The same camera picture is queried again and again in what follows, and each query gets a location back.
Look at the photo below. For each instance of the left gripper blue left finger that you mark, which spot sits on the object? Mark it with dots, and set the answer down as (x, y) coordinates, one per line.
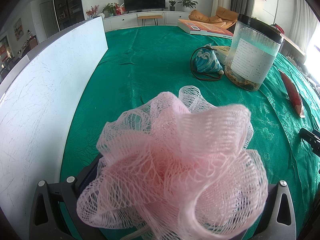
(54, 206)

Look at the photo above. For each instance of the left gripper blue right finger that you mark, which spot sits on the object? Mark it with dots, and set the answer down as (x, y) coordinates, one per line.
(278, 218)

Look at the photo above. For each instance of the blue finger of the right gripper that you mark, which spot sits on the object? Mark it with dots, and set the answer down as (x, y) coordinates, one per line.
(312, 138)

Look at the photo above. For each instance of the red snack packet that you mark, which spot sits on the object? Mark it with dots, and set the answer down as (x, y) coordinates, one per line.
(293, 94)

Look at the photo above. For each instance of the pink mesh bath loofah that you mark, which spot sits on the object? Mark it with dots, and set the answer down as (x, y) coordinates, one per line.
(177, 167)

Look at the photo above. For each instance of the small gold paper box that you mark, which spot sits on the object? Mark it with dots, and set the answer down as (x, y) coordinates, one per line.
(221, 51)

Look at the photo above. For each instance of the blue wave pattern pouch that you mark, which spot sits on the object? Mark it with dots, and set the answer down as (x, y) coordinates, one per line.
(204, 64)

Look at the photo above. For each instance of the white cardboard box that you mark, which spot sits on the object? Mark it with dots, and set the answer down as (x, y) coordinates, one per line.
(39, 97)

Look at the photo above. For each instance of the clear jar black lid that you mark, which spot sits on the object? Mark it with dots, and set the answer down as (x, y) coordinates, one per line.
(254, 47)

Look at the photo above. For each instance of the orange lounge chair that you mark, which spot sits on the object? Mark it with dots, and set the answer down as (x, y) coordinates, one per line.
(223, 17)

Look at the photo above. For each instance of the orange hardcover book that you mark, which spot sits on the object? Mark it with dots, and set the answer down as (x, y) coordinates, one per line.
(206, 29)

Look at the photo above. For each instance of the green satin tablecloth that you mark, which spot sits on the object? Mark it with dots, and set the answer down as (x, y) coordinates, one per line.
(142, 62)

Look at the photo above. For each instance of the green potted plant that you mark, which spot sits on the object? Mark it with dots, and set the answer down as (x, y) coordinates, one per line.
(188, 5)

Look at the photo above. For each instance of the small potted plant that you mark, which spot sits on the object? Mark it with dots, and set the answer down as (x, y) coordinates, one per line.
(172, 5)

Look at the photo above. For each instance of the red flower vase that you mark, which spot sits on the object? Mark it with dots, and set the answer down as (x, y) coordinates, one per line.
(92, 12)

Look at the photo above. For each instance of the white tv cabinet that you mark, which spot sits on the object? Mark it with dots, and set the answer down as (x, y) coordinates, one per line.
(129, 20)

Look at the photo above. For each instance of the wooden bench stool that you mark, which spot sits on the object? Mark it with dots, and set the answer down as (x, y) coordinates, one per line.
(144, 18)

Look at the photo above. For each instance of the leafy plant on cabinet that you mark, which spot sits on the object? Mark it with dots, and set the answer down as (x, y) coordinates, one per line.
(110, 9)

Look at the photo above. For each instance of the black flat television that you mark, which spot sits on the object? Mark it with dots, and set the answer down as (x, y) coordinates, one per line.
(144, 0)

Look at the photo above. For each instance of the black glass display cabinet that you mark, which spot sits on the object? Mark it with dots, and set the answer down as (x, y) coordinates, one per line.
(68, 12)

